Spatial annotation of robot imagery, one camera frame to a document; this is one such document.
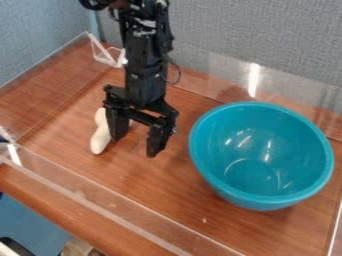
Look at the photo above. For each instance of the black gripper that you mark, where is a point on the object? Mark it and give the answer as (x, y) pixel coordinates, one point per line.
(142, 93)

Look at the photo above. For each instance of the white mushroom with red cap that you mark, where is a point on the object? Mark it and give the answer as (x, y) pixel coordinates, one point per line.
(101, 138)

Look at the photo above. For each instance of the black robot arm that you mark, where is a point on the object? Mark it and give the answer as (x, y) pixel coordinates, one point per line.
(141, 17)

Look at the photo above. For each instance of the blue plastic bowl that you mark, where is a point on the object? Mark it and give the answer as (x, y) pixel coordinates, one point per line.
(261, 154)

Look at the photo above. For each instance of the clear acrylic back barrier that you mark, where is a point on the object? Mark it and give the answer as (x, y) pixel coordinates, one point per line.
(228, 79)

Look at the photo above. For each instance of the clear acrylic barrier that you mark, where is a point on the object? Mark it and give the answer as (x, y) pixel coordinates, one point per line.
(228, 79)
(46, 184)

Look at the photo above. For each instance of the clear acrylic front barrier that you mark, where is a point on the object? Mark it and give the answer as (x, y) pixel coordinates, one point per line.
(46, 184)

